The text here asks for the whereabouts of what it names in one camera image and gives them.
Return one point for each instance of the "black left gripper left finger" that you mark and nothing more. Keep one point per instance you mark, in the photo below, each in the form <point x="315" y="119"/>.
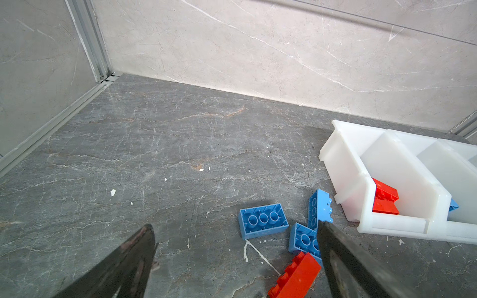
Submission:
<point x="124" y="273"/>

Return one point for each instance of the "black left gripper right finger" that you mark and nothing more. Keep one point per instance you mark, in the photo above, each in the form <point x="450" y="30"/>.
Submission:
<point x="352" y="272"/>

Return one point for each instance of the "red lego brick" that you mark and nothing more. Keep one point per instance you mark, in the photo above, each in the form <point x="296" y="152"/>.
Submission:
<point x="385" y="192"/>
<point x="384" y="207"/>

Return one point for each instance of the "blue lego brick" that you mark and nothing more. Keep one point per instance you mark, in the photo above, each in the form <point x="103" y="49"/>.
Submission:
<point x="453" y="205"/>

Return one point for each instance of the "red brick near left gripper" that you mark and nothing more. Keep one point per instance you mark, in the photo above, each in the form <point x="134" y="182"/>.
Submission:
<point x="297" y="278"/>

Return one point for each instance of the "blue brick studs down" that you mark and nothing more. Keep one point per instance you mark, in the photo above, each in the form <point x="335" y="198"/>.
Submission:
<point x="304" y="239"/>

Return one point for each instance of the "blue brick upright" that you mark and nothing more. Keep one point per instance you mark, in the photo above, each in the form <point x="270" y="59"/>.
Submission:
<point x="319" y="209"/>

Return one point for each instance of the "white left bin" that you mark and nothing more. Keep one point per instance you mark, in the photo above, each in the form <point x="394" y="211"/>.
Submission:
<point x="356" y="156"/>

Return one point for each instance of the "white bin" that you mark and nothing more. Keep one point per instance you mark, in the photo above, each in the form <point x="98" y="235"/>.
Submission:
<point x="457" y="178"/>
<point x="467" y="151"/>
<point x="356" y="156"/>

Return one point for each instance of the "blue brick far left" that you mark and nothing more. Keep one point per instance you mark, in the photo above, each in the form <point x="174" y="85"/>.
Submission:
<point x="262" y="221"/>

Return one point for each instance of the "white middle bin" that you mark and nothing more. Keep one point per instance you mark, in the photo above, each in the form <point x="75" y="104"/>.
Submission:
<point x="457" y="178"/>

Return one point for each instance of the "white right bin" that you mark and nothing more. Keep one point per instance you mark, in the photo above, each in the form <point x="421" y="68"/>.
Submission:
<point x="467" y="151"/>

